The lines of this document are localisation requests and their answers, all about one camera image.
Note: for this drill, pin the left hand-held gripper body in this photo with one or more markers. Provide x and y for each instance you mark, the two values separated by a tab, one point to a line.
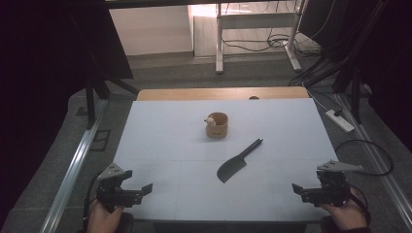
110	191

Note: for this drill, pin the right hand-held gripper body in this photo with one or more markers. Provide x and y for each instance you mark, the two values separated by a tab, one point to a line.
333	189

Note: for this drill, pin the round wooden cup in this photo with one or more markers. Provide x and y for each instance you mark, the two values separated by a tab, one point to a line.
217	126

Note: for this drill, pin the person's right hand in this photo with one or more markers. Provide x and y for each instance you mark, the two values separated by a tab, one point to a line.
347	213

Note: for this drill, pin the person's left hand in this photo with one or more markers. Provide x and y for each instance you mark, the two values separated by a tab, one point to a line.
103	218

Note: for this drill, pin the square floor socket cover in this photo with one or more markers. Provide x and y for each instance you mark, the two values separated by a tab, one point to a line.
100	139

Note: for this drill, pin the white table mat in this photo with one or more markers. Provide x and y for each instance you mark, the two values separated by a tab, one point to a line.
194	161

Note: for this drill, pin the white power strip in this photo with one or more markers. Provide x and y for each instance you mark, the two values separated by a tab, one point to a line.
340	121

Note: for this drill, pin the black plug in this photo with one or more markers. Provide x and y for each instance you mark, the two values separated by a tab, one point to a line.
338	113

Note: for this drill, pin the black metal stand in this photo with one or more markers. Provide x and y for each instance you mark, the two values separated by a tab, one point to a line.
94	90
351	74

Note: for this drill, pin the wooden table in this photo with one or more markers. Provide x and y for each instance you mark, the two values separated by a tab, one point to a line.
194	93

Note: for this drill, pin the dark curtain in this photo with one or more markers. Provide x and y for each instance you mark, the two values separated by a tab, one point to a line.
39	81
393	64

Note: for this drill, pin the aluminium rail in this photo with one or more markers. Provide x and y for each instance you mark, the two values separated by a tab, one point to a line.
77	161
372	152

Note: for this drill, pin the white desk frame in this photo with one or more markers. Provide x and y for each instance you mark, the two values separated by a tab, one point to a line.
256	21

